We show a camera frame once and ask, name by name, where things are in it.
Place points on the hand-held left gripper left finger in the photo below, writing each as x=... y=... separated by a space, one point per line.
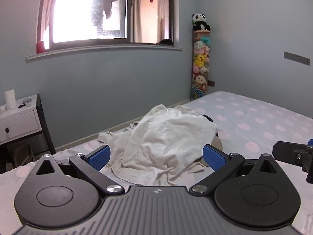
x=99 y=156

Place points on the clear tube of plush toys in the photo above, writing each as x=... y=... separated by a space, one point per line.
x=200 y=61

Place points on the polka dot bed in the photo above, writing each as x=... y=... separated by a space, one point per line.
x=256 y=117

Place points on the white T-shirt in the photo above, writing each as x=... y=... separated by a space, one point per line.
x=168 y=139

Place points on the red cup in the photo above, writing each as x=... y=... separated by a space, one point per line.
x=40 y=47

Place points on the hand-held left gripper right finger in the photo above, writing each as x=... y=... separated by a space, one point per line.
x=214 y=155

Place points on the white nightstand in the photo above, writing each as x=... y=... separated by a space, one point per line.
x=19 y=124

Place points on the grey wall plate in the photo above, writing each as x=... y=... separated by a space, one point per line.
x=297 y=58

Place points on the panda plush toy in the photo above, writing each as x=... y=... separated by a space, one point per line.
x=200 y=22

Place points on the small glass dish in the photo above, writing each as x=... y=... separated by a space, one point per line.
x=27 y=100

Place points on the dark wall socket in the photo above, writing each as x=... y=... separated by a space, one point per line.
x=211 y=83

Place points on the cream white sweatshirt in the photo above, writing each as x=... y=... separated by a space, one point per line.
x=115 y=139

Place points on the dark hanging garment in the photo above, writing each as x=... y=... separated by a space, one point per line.
x=107 y=2

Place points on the dark cloth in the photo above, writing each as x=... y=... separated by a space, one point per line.
x=216 y=142

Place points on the window with dark frame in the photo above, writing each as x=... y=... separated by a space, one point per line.
x=151 y=44

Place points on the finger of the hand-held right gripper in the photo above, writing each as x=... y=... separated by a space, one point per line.
x=291 y=153

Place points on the white paper roll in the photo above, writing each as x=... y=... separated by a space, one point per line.
x=10 y=99

